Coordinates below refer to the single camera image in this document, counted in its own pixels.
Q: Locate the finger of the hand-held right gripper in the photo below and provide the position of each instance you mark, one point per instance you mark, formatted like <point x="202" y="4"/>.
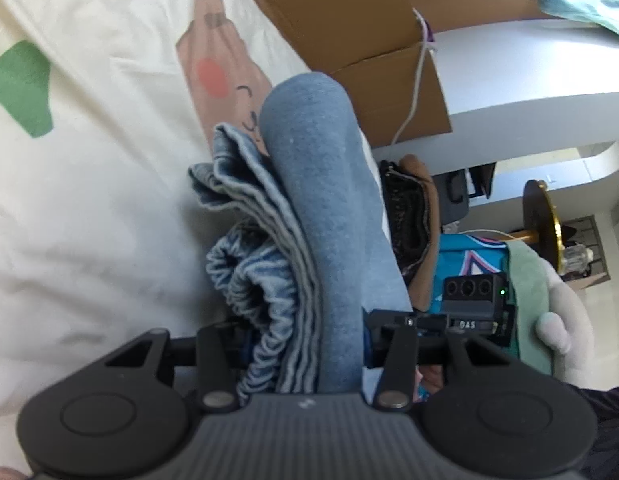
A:
<point x="389" y="320"/>

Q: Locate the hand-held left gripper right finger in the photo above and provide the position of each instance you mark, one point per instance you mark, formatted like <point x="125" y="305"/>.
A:
<point x="398" y="360"/>

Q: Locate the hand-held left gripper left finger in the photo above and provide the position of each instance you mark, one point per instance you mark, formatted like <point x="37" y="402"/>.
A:
<point x="217" y="355"/>

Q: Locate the person's right forearm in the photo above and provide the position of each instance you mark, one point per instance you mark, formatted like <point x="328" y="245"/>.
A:
<point x="609" y="425"/>

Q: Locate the teal printed cloth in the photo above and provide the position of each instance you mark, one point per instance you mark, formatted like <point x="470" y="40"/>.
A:
<point x="469" y="255"/>

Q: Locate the white plush toy green top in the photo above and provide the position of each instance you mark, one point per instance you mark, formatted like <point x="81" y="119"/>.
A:
<point x="569" y="300"/>

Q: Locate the gold round stand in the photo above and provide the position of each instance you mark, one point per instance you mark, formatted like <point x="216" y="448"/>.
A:
<point x="537" y="210"/>

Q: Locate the clear glass jar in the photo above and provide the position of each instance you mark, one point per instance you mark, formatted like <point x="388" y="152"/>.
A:
<point x="575" y="259"/>

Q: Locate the black chair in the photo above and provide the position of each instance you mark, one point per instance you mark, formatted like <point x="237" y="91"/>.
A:
<point x="454" y="190"/>

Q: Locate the brown blanket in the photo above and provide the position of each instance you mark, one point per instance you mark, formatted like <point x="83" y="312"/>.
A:
<point x="419" y="175"/>

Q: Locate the cream bear print bed sheet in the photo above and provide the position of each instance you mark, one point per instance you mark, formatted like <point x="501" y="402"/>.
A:
<point x="114" y="210"/>

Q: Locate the large brown cardboard sheet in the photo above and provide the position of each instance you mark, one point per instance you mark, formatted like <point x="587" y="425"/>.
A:
<point x="364" y="35"/>

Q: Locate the light teal hanging cloth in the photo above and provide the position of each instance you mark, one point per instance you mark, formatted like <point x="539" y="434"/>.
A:
<point x="584" y="7"/>

